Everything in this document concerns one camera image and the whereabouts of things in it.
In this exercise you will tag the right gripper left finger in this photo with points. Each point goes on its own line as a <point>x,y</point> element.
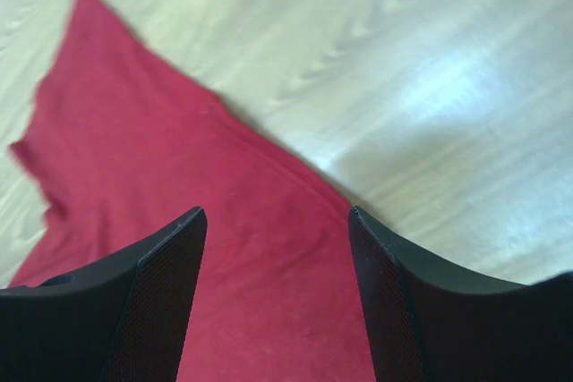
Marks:
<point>120,318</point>

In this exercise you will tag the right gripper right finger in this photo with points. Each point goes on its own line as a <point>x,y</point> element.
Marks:
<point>429,319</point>

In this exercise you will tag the red t-shirt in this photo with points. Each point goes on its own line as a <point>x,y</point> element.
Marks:
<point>121,144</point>

